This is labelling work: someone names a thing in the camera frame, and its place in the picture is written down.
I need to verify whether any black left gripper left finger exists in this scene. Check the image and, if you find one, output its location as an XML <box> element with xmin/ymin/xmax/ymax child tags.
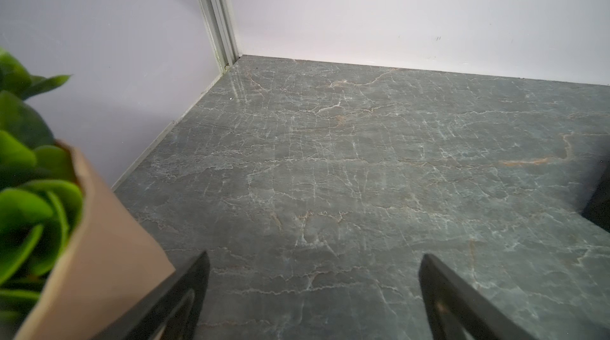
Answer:
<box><xmin>95</xmin><ymin>251</ymin><xmax>211</xmax><ymax>339</ymax></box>

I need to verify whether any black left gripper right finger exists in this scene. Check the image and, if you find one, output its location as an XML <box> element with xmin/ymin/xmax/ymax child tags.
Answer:
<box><xmin>419</xmin><ymin>254</ymin><xmax>533</xmax><ymax>339</ymax></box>

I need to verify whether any green artificial plant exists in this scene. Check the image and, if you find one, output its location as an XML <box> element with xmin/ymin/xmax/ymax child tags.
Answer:
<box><xmin>1</xmin><ymin>50</ymin><xmax>84</xmax><ymax>328</ymax></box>

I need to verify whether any beige plant pot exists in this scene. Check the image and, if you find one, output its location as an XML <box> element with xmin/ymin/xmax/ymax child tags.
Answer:
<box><xmin>15</xmin><ymin>142</ymin><xmax>175</xmax><ymax>340</ymax></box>

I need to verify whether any aluminium corner frame post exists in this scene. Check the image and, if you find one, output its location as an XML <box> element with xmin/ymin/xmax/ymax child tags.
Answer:
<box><xmin>198</xmin><ymin>0</ymin><xmax>241</xmax><ymax>74</ymax></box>

